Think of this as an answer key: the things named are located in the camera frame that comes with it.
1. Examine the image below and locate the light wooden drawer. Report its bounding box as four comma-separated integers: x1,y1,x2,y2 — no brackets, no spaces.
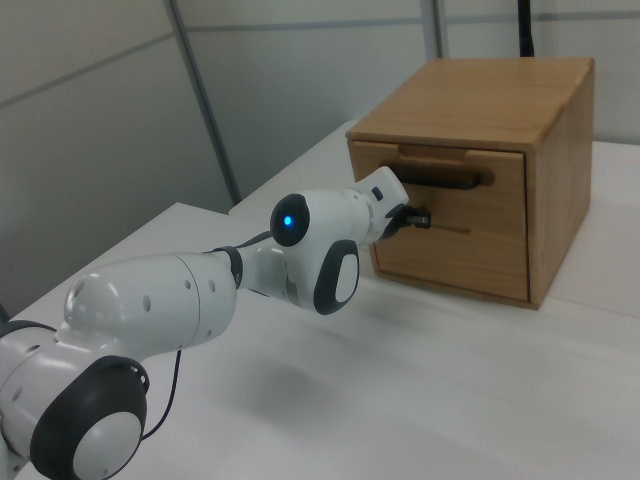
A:
349,140,532,304

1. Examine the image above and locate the grey partition frame post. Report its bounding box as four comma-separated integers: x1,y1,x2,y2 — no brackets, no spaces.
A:
166,0,242,207
428,0,452,60

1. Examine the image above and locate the black bar drawer handle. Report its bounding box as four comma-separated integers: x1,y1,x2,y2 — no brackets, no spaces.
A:
382,166,483,193

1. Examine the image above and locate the black vertical pole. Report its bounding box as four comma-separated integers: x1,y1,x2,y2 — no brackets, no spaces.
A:
515,0,538,59

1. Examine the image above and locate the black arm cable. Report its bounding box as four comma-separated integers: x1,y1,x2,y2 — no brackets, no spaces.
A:
138,227,281,444

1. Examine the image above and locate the light wooden cabinet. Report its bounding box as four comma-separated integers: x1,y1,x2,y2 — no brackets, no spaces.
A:
345,56,596,312

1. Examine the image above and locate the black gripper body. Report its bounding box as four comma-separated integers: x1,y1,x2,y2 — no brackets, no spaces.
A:
378,203,414,242

